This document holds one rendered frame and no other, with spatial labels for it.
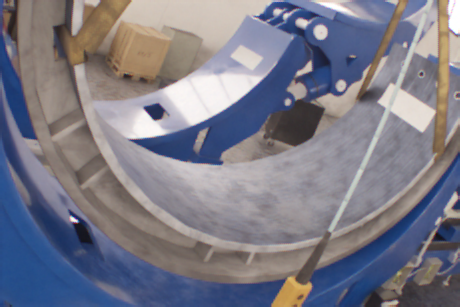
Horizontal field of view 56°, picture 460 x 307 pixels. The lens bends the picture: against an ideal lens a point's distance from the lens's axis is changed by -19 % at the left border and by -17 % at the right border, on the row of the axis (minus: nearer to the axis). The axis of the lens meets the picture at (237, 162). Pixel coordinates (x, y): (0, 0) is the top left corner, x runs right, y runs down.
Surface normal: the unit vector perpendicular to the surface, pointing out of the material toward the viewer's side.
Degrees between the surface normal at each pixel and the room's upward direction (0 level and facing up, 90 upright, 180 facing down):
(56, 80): 90
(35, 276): 90
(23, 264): 90
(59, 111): 90
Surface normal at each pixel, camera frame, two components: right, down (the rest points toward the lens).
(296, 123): 0.17, 0.39
